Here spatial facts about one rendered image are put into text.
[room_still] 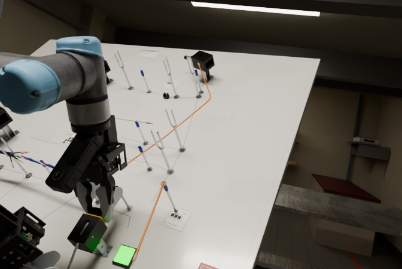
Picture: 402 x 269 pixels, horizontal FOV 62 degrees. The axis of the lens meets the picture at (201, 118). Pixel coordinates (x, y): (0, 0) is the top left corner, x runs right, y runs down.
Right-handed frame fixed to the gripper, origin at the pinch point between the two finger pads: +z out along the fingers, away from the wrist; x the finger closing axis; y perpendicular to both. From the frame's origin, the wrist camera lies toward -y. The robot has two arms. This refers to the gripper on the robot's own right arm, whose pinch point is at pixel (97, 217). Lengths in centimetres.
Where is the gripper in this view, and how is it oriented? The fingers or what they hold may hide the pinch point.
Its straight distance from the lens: 74.2
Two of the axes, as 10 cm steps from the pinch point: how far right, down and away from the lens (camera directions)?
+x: -9.2, -1.0, 3.7
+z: 0.3, 9.4, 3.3
